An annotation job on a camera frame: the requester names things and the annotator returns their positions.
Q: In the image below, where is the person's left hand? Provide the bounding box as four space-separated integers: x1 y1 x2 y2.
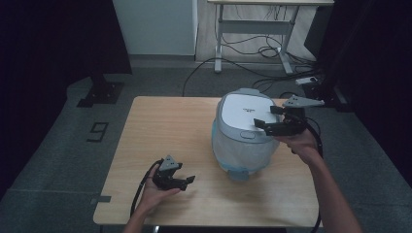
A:
137 177 183 215

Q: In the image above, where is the long black floor cable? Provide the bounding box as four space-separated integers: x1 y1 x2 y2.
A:
181 57 312 97

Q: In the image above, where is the white cabinet panel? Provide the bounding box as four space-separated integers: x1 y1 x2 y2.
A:
111 0 199 56

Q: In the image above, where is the white desk frame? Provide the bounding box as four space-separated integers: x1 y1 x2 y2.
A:
207 0 335 76

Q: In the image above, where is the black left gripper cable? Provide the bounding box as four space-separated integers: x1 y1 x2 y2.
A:
129 158 163 218

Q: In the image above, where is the person's right hand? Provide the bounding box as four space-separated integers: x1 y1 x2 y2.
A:
275 129 321 163

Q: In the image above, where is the dark curtain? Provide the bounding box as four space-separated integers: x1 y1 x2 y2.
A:
0 0 133 195
315 0 412 183

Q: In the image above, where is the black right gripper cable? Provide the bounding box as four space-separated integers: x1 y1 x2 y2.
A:
303 116 326 233

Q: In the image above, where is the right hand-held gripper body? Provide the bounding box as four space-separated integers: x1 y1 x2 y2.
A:
264 94 325 137

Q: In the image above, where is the black stand base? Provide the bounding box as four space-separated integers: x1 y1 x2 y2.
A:
76 74 125 109
302 81 353 114

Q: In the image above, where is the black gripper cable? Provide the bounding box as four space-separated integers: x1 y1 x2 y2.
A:
129 158 163 218
303 116 326 233

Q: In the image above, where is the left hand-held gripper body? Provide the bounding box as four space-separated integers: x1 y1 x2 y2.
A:
152 154 183 191

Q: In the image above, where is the tangle of black cables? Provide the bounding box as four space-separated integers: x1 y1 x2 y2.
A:
220 4 322 100

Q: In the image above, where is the white power strip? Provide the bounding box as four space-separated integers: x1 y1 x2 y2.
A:
294 75 321 86

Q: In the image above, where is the white rice cooker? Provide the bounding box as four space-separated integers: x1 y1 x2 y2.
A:
211 87 282 183

